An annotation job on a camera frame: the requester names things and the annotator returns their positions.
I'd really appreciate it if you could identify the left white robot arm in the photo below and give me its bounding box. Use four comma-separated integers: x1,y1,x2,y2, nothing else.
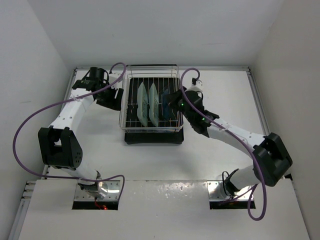
38,67,124,198

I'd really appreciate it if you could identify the metal base plate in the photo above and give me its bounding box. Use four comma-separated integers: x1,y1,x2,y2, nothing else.
207,180,252,203
74,180,120,202

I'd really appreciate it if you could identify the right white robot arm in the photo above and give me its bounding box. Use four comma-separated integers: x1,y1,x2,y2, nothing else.
163,90,293,199

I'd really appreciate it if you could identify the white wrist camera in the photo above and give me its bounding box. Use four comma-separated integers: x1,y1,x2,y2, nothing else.
189,79,203,92
108,72,123,89

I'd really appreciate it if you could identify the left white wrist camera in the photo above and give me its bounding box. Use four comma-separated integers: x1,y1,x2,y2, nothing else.
108,72,123,89

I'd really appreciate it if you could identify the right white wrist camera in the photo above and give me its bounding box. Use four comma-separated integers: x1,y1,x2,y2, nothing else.
189,79,203,92

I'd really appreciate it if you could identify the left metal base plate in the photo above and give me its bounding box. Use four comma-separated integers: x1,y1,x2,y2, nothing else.
74,180,120,202

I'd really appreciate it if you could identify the metal wire dish rack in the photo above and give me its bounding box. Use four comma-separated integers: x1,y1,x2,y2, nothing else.
119,64,184,133

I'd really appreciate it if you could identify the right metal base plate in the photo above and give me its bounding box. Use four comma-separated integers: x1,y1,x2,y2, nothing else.
207,180,252,203

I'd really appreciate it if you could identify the black drip tray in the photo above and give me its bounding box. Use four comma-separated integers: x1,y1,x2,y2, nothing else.
123,77,184,145

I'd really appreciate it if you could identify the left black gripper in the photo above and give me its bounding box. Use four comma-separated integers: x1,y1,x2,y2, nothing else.
96,82,123,111

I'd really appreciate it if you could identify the dark blue leaf plate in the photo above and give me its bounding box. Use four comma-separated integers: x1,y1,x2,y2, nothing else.
161,88,171,121

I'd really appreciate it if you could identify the light green plate with berries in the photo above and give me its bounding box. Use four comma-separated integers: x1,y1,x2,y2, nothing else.
148,83,159,127

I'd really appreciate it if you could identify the light green rectangular plate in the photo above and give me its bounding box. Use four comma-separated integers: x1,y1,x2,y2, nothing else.
137,82,148,127

